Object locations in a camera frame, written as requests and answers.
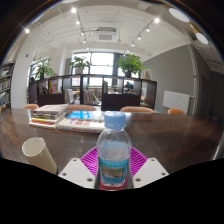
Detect white wall radiator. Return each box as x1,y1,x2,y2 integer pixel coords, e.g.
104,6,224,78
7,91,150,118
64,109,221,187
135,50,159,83
162,90,191,114

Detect tall dark bookshelf unit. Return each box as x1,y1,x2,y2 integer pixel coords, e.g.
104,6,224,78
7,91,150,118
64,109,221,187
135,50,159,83
0,61,16,113

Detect flat round red coaster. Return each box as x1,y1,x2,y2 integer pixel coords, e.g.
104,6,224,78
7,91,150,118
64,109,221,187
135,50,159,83
99,179,130,192

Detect small white-potted green plant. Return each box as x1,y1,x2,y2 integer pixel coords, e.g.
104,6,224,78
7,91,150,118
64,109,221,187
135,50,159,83
68,55,92,75

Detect blue and white cover book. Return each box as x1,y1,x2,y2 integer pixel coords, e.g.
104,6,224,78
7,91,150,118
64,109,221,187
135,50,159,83
57,110,106,134

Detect yellow-spined book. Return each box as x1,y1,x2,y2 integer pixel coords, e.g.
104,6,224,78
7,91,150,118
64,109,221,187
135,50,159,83
31,116,66,124

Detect ceiling lights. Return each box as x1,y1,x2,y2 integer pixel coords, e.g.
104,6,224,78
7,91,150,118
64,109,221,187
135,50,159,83
23,6,209,46

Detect white-covered book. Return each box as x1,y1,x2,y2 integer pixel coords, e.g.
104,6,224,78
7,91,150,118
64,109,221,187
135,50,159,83
33,103,70,116

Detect bushy green potted plant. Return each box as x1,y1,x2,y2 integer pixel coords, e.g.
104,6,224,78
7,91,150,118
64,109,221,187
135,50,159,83
33,58,55,80

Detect red-spined book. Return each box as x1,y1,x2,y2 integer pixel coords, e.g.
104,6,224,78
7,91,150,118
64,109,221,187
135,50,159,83
28,119,65,130

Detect clear blue-capped water bottle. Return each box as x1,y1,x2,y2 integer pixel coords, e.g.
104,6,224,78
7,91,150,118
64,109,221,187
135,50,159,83
95,111,133,190

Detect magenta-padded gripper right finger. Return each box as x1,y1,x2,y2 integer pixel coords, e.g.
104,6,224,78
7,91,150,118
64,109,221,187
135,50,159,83
128,147,170,190

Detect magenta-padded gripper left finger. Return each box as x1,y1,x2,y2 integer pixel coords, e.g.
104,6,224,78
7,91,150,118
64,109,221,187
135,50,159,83
57,146,101,190

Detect ceiling air conditioner unit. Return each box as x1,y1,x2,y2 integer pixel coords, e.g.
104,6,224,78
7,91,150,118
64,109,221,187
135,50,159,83
95,27,118,43

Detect low dark divider shelf unit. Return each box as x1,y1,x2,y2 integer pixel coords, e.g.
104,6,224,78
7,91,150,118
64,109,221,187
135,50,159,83
28,73,158,112

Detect person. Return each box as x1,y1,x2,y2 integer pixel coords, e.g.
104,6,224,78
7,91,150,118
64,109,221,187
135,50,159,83
123,80,135,94

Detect large dark-potted green plant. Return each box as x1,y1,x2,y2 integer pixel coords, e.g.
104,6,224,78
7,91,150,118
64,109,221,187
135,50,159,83
115,53,146,78

